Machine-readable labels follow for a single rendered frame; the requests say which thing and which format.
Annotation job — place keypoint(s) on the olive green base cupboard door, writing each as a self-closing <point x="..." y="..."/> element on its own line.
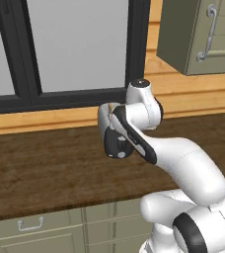
<point x="48" y="245"/>

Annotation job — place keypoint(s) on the olive green wall cupboard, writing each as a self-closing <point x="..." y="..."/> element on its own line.
<point x="173" y="36"/>

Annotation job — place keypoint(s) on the white and black toaster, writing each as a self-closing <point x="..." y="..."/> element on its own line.
<point x="103" y="122"/>

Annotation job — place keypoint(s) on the black framed window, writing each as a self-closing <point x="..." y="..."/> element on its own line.
<point x="32" y="95"/>

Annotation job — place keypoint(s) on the olive green drawer front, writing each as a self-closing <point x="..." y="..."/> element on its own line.
<point x="61" y="220"/>
<point x="117" y="232"/>
<point x="114" y="210"/>

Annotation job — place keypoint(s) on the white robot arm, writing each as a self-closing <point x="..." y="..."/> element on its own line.
<point x="190" y="168"/>

